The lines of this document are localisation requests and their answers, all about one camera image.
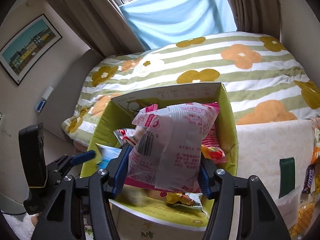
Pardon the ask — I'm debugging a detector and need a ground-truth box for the framed house picture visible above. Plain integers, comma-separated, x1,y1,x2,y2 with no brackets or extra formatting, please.
0,14,63,87

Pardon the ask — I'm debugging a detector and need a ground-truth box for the light blue cloth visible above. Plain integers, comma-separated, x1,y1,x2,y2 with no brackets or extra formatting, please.
120,0,238,50

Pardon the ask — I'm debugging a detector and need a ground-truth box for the pink striped snack packet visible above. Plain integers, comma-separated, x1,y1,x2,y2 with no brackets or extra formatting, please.
201,102,222,153

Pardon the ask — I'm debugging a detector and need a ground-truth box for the light blue snack packet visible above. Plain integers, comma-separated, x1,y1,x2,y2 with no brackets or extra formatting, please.
95,144,123,172

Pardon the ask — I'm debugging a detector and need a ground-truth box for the brown curtain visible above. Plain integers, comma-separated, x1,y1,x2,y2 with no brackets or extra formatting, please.
50,0,150,58
219,0,283,43

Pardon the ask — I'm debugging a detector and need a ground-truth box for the orange white snack packet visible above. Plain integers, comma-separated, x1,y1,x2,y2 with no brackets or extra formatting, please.
311,127,320,164

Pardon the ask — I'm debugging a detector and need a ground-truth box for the clear packet dark green header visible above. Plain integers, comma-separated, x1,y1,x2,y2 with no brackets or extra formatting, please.
275,156,300,229

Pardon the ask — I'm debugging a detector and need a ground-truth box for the gold green snack packet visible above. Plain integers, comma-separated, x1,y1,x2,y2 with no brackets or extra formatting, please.
165,191,203,210

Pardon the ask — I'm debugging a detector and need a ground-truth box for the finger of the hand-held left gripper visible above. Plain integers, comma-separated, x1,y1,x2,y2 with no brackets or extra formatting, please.
71,151,97,166

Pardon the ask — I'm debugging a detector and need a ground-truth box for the striped floral blanket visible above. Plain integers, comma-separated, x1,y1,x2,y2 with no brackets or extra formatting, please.
61,31,320,143

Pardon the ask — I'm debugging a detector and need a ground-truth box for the white bottle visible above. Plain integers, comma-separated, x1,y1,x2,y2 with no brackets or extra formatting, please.
41,86,54,100

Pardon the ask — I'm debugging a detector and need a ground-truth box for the blue white small box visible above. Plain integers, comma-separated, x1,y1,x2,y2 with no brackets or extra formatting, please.
36,99,47,113

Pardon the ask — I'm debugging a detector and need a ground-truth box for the red yellow snack packet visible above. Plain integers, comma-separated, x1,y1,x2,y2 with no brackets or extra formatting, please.
201,145,227,164

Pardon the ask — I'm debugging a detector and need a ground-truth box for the white pink snack packet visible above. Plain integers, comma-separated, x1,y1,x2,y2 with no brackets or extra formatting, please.
126,104,220,193

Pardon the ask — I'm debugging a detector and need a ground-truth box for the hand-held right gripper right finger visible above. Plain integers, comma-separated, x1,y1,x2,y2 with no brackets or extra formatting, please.
199,160,292,240

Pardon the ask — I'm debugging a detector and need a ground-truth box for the grey bed headboard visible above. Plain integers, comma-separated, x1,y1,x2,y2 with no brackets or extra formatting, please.
42,49,105,140

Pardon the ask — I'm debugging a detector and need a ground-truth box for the white fluffy cloth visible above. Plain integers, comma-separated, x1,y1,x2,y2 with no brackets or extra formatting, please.
4,214,35,240

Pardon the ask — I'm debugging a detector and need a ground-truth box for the yellow noodle snack packet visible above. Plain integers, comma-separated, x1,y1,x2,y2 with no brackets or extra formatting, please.
287,201,317,239

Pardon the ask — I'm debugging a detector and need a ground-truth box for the white red snack packet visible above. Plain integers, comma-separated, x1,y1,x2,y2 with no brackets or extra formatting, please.
114,127,140,145

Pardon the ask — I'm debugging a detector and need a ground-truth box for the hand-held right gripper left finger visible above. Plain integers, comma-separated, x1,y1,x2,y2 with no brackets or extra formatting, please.
31,145,133,240

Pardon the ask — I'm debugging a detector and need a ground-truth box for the brown chocolate bar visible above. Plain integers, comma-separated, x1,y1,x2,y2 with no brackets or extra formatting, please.
301,164,317,194

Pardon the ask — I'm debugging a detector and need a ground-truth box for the green yellow cardboard box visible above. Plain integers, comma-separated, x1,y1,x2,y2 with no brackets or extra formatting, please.
80,82,238,233

